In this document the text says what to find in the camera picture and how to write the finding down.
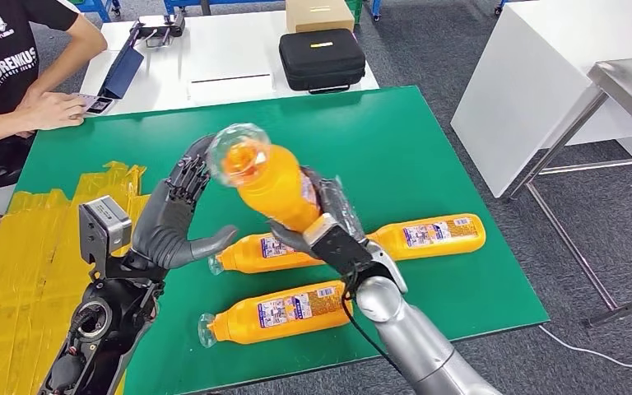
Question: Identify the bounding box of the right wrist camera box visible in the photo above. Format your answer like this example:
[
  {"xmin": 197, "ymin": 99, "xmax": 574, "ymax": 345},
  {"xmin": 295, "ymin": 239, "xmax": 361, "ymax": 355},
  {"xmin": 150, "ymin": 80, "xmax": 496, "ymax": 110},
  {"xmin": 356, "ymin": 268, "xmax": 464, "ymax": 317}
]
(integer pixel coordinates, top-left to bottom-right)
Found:
[{"xmin": 302, "ymin": 213, "xmax": 374, "ymax": 277}]

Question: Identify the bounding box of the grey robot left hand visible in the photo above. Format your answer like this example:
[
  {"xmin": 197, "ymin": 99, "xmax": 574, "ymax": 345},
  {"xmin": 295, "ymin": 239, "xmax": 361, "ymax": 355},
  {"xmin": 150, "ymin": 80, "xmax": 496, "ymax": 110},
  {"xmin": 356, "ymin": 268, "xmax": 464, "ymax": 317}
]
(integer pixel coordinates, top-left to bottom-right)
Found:
[{"xmin": 130, "ymin": 135, "xmax": 239, "ymax": 271}]

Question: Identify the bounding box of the green plastic crate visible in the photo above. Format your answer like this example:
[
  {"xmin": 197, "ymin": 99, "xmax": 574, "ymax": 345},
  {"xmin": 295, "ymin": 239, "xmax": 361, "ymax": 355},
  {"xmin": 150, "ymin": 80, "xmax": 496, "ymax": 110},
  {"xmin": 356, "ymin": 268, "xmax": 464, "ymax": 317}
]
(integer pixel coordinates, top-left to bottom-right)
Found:
[{"xmin": 343, "ymin": 0, "xmax": 364, "ymax": 26}]

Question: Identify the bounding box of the person's right hand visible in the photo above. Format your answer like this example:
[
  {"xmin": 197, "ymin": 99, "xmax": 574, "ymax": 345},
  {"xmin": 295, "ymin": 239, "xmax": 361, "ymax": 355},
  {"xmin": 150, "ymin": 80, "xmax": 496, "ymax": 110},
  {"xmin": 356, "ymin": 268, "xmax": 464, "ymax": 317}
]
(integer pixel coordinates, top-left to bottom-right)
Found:
[{"xmin": 21, "ymin": 90, "xmax": 88, "ymax": 132}]

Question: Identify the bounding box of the white table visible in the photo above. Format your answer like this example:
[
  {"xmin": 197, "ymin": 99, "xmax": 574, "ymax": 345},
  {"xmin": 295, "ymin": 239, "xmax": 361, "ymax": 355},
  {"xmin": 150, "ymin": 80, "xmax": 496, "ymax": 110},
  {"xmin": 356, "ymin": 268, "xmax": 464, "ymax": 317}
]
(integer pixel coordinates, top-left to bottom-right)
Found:
[{"xmin": 449, "ymin": 0, "xmax": 632, "ymax": 199}]

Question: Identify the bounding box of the white floor cable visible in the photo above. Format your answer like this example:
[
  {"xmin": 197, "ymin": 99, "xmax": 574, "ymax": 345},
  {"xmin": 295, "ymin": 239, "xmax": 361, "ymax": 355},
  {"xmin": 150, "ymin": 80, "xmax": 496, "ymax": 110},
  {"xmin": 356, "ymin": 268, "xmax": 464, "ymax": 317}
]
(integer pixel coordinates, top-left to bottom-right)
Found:
[{"xmin": 537, "ymin": 304, "xmax": 632, "ymax": 369}]

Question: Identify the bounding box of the blue metal cart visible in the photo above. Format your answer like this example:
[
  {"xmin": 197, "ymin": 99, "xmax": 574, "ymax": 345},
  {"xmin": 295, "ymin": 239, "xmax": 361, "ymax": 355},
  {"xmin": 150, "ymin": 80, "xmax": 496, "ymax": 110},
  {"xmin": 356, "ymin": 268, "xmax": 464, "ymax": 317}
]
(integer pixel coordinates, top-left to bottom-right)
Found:
[{"xmin": 78, "ymin": 0, "xmax": 123, "ymax": 25}]

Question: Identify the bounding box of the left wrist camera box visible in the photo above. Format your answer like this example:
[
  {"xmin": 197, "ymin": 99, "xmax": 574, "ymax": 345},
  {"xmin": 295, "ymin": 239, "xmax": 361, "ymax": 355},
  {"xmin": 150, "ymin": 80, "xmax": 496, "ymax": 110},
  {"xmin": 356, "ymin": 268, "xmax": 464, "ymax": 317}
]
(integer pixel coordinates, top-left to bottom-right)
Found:
[{"xmin": 78, "ymin": 196, "xmax": 132, "ymax": 281}]

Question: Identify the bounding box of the cardboard box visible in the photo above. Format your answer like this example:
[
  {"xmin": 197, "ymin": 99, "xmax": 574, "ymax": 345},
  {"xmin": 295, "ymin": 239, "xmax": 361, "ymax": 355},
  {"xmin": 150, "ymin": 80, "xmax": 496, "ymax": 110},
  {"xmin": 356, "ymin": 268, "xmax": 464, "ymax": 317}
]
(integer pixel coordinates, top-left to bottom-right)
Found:
[{"xmin": 285, "ymin": 0, "xmax": 356, "ymax": 34}]

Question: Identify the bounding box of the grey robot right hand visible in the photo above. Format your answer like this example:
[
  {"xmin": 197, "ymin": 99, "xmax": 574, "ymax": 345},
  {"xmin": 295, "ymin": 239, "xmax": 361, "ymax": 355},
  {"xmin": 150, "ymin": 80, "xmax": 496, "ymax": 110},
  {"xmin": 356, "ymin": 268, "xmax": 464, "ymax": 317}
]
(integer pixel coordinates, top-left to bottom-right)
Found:
[{"xmin": 267, "ymin": 165, "xmax": 369, "ymax": 258}]

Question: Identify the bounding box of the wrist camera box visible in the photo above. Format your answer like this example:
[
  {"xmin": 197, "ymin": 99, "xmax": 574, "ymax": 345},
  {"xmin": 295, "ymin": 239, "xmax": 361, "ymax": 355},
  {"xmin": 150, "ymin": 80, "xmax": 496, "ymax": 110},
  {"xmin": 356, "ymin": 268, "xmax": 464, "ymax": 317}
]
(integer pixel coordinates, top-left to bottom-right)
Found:
[
  {"xmin": 78, "ymin": 196, "xmax": 132, "ymax": 281},
  {"xmin": 302, "ymin": 213, "xmax": 374, "ymax": 277}
]

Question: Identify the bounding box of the dark blue tablet cover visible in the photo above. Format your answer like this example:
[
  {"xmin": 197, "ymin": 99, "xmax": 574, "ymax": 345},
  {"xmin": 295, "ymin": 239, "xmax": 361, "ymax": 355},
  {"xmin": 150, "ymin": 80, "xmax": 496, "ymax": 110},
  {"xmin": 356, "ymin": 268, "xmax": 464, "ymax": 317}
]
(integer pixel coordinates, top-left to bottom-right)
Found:
[{"xmin": 99, "ymin": 26, "xmax": 146, "ymax": 101}]

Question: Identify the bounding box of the yellow plastic sheet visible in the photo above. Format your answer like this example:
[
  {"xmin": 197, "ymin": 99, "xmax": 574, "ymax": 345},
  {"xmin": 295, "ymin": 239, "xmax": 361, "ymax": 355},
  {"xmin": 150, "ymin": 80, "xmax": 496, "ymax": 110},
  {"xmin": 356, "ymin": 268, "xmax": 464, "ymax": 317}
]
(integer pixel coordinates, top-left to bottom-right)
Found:
[{"xmin": 0, "ymin": 161, "xmax": 154, "ymax": 395}]

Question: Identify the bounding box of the person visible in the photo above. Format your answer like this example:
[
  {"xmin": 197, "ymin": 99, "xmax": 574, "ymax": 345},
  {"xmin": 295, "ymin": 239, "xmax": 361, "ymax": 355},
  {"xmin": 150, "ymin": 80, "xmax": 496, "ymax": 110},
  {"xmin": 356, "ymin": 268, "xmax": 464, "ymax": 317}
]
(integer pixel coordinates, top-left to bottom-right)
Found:
[{"xmin": 0, "ymin": 0, "xmax": 109, "ymax": 246}]

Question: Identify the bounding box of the smartphone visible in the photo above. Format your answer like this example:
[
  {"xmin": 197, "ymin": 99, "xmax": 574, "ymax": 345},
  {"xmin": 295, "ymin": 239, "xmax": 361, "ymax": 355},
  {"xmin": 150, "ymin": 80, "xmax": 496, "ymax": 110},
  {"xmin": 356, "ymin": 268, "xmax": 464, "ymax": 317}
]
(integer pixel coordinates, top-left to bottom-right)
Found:
[{"xmin": 73, "ymin": 92, "xmax": 114, "ymax": 115}]

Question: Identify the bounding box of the black device with cables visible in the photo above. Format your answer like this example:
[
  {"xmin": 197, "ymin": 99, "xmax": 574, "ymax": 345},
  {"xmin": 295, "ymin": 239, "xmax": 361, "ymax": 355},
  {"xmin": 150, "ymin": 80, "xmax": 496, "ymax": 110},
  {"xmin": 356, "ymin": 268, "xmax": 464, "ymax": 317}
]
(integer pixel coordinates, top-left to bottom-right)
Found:
[{"xmin": 130, "ymin": 13, "xmax": 188, "ymax": 49}]

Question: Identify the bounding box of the orange bottle clear cap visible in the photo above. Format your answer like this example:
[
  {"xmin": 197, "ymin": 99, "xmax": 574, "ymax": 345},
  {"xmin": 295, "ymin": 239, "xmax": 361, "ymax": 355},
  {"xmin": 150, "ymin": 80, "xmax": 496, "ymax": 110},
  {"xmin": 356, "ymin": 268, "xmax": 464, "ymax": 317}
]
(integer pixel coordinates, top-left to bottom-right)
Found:
[
  {"xmin": 197, "ymin": 281, "xmax": 354, "ymax": 349},
  {"xmin": 365, "ymin": 213, "xmax": 487, "ymax": 262},
  {"xmin": 207, "ymin": 122, "xmax": 323, "ymax": 233},
  {"xmin": 207, "ymin": 231, "xmax": 328, "ymax": 277}
]

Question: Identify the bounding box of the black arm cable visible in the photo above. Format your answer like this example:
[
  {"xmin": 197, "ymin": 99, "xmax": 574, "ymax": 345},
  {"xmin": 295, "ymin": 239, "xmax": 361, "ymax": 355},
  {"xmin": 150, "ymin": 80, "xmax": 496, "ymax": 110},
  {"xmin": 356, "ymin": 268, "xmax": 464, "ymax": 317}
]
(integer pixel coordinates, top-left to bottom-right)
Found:
[{"xmin": 340, "ymin": 272, "xmax": 404, "ymax": 377}]

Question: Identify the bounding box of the blue metal rack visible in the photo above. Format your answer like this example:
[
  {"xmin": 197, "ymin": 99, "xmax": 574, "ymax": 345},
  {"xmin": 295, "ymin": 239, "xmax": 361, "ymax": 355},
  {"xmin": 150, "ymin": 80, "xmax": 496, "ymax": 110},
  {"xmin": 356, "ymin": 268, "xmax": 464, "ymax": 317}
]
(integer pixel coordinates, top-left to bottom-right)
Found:
[{"xmin": 162, "ymin": 0, "xmax": 383, "ymax": 23}]

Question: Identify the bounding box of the black zippered carry case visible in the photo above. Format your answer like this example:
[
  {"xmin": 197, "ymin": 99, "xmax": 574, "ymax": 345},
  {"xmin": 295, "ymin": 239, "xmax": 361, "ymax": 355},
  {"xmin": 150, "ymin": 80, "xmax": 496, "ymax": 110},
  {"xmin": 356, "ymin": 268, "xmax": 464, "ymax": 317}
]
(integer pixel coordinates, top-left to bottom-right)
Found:
[{"xmin": 278, "ymin": 28, "xmax": 367, "ymax": 95}]

